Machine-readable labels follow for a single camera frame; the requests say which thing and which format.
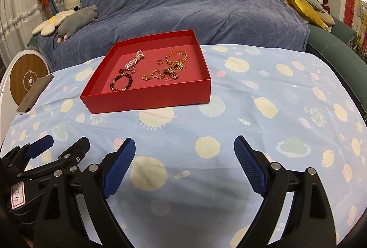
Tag green sofa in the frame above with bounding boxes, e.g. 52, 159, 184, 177
27, 0, 367, 119

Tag grey plush toy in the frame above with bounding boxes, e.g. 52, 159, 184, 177
57, 5, 98, 43

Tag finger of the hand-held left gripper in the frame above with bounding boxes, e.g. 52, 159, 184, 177
16, 135, 54, 172
39, 137, 91, 177

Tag flower shaped plush cushion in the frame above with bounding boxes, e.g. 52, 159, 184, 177
31, 10, 76, 36

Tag beige cushion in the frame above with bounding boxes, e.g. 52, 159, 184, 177
317, 11, 335, 32

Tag red cardboard box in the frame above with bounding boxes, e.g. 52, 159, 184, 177
80, 30, 212, 114

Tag gold watch band bracelet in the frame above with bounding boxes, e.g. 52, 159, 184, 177
163, 65, 181, 81

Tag purple sofa blanket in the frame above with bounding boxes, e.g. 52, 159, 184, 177
39, 0, 310, 70

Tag white curtain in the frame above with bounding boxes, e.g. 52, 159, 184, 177
0, 0, 43, 65

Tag brown pouch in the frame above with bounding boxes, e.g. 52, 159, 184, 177
17, 74, 54, 114

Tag gold chain bangle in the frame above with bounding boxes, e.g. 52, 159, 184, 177
165, 50, 188, 65

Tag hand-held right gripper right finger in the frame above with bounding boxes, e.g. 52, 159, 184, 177
234, 135, 336, 248

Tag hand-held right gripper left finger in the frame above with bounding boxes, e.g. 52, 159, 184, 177
34, 137, 136, 248

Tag potted plants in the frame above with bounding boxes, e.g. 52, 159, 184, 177
348, 33, 367, 65

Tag gold chain necklace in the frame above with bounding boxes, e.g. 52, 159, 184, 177
140, 69, 170, 82

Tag gold pillow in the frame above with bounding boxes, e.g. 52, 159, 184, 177
282, 0, 329, 30

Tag pink pearl bracelet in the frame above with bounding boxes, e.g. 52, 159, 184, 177
125, 50, 146, 70

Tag round white wooden disc device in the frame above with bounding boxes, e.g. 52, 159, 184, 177
0, 49, 52, 128

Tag dark wooden bead bracelet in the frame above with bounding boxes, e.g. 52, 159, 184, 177
110, 68, 134, 93

